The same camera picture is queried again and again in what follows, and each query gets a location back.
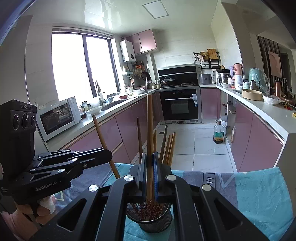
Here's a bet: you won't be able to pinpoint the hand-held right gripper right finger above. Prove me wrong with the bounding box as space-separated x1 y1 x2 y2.
153 152 270 241

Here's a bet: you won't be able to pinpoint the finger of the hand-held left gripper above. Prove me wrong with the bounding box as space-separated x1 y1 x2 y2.
30 157 113 178
34 148 113 163

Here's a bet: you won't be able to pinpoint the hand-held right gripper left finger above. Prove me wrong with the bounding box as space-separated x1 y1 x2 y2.
30 152 148 241

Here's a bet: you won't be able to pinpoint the wooden chopstick red patterned end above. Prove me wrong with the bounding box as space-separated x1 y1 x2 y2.
146 94 155 221
92 115 121 179

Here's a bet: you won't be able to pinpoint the dark brown chopstick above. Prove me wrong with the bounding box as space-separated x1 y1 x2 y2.
159 125 168 163

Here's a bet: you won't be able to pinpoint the bundle of wooden chopsticks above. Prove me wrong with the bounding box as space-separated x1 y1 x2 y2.
136 117 176 222

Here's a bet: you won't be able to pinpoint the black mesh utensil holder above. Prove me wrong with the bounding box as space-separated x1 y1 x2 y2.
126 201 173 233

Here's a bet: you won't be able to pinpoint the person's left forearm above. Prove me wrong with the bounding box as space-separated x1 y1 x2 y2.
0 212 26 241

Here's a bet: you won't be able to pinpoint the person's left hand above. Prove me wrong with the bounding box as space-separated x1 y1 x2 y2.
13 195 56 235

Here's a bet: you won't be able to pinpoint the white microwave oven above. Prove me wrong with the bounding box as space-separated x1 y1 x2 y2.
37 96 82 142

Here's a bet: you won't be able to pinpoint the pink base cabinets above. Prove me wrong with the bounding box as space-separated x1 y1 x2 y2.
53 91 162 167
200 88 285 173

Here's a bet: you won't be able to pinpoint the steel sink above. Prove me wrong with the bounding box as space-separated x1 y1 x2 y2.
102 100 130 110

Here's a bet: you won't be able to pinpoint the built-in black oven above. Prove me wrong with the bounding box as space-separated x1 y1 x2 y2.
159 87 201 122

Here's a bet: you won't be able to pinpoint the large cooking oil bottle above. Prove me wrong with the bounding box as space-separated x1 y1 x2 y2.
213 120 225 144

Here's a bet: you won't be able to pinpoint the blue grey tablecloth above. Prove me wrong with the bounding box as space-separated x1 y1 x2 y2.
51 162 293 241

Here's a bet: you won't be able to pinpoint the kitchen window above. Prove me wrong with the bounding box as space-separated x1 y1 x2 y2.
51 32 121 100

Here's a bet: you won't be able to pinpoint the pot with glass lid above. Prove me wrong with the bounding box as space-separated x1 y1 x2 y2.
160 76 176 87

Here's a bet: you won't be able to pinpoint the black range hood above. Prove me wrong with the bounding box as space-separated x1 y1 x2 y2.
158 65 199 87

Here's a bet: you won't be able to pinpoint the steel steamer pot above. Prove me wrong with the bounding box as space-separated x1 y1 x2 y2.
217 72 230 84

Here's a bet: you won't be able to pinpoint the beige round tray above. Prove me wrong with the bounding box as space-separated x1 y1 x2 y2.
242 89 263 101

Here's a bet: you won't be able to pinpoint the pink upper cabinets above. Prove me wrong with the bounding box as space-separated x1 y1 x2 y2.
126 29 160 55

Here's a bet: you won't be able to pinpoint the white plastic bag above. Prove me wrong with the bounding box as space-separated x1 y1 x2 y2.
262 94 281 105

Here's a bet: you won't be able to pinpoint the green food cover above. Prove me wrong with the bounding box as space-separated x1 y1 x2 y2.
248 68 270 94

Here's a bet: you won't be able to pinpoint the ceiling light panel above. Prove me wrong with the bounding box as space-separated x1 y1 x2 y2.
142 0 170 19

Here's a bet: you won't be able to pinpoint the white wall water heater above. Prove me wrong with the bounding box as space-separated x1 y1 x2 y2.
120 40 136 62

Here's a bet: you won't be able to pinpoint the black wall shelf rack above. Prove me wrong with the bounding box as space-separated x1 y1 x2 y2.
194 52 221 69

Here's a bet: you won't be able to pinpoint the striped wall panel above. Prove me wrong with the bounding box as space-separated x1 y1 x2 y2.
257 36 289 93

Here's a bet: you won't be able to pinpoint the framed wall picture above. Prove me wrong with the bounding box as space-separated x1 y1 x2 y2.
268 51 282 76

